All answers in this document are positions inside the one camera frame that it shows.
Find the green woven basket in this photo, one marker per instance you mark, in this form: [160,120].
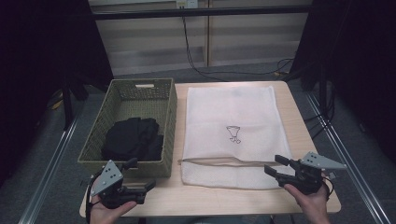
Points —
[130,101]

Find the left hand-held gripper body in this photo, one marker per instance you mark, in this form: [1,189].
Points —
[107,179]

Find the person's left hand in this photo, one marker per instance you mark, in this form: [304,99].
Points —
[104,214]

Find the white wall socket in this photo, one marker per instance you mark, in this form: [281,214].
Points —
[186,3]

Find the dark cloth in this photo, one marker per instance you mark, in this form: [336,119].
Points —
[132,138]

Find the black curtain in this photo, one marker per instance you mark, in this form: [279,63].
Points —
[40,62]
[358,62]

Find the black horizontal bar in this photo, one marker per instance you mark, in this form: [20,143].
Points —
[199,12]

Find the metal floor rail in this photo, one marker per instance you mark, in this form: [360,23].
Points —
[46,174]
[351,161]

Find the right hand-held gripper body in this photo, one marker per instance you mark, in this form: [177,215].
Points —
[308,177]

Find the white mesh laundry bag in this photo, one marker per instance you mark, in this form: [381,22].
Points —
[236,109]

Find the person's right hand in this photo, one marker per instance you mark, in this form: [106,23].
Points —
[313,207]

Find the black metal stand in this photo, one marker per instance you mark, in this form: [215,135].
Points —
[323,93]
[67,105]

